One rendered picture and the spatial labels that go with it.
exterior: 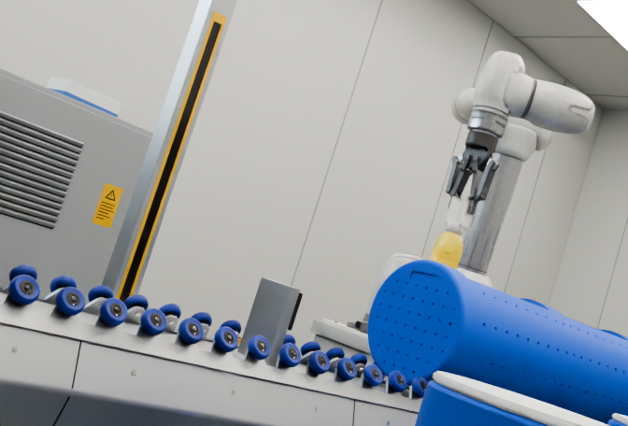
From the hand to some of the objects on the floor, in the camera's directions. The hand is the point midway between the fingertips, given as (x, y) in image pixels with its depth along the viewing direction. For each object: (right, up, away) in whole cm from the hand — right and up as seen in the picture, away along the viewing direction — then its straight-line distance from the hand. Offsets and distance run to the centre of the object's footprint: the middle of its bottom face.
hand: (460, 213), depth 204 cm
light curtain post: (-106, -107, -34) cm, 155 cm away
